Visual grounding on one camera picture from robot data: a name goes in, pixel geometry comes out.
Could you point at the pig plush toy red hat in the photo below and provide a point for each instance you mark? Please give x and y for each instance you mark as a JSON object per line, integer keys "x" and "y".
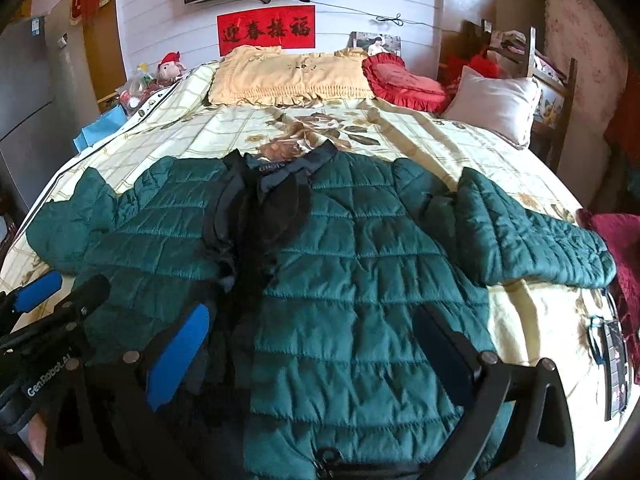
{"x": 170, "y": 68}

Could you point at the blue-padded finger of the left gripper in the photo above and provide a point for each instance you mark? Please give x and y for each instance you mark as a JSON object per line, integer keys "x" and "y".
{"x": 23, "y": 299}

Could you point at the red ruffled heart cushion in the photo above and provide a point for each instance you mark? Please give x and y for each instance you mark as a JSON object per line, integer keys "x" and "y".
{"x": 390, "y": 81}

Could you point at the yellow fringed pillow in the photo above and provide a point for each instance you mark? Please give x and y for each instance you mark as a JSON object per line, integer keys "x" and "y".
{"x": 269, "y": 76}

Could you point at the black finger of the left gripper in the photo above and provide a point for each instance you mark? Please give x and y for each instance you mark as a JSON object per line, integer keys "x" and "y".
{"x": 75, "y": 297}

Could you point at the maroon blanket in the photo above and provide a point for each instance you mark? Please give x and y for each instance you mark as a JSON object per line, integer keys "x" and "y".
{"x": 621, "y": 234}

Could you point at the wooden chair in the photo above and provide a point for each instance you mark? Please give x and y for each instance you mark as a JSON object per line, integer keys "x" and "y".
{"x": 517, "y": 56}

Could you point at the floral cream bed sheet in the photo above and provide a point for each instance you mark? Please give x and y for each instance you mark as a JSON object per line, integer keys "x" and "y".
{"x": 529, "y": 318}

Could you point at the framed photo on headboard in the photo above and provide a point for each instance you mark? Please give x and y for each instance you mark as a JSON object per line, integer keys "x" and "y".
{"x": 374, "y": 43}

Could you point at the black card with lanyard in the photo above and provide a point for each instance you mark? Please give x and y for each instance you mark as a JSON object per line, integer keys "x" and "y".
{"x": 608, "y": 349}

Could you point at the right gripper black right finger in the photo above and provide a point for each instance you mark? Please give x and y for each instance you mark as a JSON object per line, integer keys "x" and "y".
{"x": 538, "y": 442}

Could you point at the red Chinese wall banner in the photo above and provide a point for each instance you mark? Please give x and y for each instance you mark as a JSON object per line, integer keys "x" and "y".
{"x": 288, "y": 27}

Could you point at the grey refrigerator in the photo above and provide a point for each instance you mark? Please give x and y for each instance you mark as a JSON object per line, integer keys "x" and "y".
{"x": 35, "y": 142}

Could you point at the dark green quilted jacket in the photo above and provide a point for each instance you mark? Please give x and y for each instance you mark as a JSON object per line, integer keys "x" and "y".
{"x": 315, "y": 268}

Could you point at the white pillow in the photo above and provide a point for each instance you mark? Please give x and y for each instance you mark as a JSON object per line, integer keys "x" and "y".
{"x": 505, "y": 107}

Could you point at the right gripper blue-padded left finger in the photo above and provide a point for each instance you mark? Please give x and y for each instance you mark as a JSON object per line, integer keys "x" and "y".
{"x": 151, "y": 379}

